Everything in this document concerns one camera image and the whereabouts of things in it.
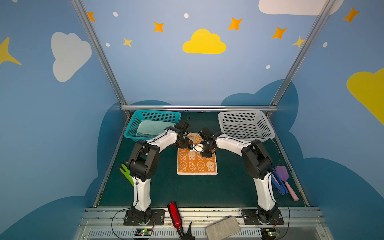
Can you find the left aluminium frame post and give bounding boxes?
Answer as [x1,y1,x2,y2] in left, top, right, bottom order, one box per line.
[71,0,127,107]

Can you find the green rubber glove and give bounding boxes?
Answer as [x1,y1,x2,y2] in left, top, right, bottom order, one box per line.
[119,163,135,186]

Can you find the orange patterned towel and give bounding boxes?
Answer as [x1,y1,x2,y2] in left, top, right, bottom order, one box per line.
[177,133,218,175]

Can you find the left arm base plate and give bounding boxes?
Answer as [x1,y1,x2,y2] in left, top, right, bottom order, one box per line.
[123,208,165,226]

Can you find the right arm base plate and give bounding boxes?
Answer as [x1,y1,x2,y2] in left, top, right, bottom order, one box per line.
[241,207,285,225]

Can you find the black clamp tool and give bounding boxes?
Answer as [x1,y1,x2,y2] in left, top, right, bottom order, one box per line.
[177,222,196,240]

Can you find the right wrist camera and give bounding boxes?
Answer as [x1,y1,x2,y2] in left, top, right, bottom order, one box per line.
[192,144,204,153]

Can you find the aluminium frame post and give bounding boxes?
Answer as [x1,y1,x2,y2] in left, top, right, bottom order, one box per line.
[266,0,336,118]
[71,0,127,107]

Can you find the right aluminium frame post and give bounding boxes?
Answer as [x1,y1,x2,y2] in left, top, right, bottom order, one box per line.
[266,0,336,118]

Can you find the white plastic basket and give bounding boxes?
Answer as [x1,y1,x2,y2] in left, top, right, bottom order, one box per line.
[218,111,276,142]

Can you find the yellow-green towel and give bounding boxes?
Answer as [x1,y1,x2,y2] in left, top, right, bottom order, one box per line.
[136,120,176,138]

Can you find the right green circuit board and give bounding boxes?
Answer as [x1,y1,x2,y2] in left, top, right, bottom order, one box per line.
[260,228,279,240]

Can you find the left green circuit board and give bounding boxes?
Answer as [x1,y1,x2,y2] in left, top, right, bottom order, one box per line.
[134,229,153,237]

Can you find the horizontal aluminium frame bar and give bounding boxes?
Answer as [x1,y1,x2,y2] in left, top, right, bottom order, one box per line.
[121,105,278,112]

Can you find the red metal bottle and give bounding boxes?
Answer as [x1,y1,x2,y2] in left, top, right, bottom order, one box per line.
[167,202,183,231]

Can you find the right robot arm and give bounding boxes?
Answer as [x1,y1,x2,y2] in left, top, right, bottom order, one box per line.
[199,128,280,225]

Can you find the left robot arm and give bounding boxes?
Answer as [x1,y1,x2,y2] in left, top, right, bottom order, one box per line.
[126,120,189,225]

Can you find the teal plastic basket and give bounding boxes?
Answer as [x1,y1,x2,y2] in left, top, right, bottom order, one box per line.
[124,110,182,142]

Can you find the purple pad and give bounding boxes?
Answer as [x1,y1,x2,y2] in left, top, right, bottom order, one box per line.
[275,166,289,183]

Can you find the green circuit board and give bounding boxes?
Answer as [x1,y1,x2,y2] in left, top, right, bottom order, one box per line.
[260,228,279,240]
[134,229,153,237]

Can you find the grey sponge block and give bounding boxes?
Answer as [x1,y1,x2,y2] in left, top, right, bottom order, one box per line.
[206,216,241,240]

